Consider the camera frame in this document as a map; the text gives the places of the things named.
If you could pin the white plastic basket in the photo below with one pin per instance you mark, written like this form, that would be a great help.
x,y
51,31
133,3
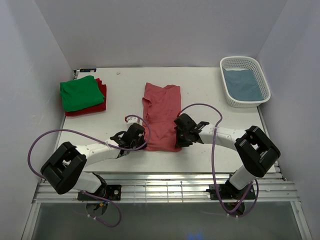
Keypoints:
x,y
244,63

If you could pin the blue label sticker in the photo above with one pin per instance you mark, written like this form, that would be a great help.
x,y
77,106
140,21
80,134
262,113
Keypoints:
x,y
87,70

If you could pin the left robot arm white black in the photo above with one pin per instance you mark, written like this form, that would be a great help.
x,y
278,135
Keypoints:
x,y
64,170

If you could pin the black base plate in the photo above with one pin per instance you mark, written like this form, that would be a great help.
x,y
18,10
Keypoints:
x,y
228,192
112,192

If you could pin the pink red t shirt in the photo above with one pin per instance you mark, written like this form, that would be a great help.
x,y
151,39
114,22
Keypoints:
x,y
161,106

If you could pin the aluminium frame rail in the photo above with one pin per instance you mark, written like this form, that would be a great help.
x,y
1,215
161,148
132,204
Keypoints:
x,y
192,188

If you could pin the folded red t shirt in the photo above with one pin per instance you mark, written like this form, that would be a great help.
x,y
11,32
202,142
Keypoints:
x,y
92,109

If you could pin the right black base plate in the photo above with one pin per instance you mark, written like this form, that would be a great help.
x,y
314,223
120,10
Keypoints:
x,y
228,192

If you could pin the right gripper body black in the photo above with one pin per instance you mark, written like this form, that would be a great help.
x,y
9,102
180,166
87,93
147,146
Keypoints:
x,y
180,135

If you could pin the blue t shirt in basket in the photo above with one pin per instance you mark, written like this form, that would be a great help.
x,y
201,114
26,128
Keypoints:
x,y
242,85

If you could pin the folded green t shirt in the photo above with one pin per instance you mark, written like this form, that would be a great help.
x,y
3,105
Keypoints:
x,y
80,94

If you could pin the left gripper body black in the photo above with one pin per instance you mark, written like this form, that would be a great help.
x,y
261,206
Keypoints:
x,y
139,135

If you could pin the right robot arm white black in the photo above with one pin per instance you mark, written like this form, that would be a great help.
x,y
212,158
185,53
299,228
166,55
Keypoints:
x,y
255,149

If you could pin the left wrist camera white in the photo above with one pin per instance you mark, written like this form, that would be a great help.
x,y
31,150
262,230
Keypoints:
x,y
131,120

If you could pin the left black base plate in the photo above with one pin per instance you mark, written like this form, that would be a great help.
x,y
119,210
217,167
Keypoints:
x,y
112,192

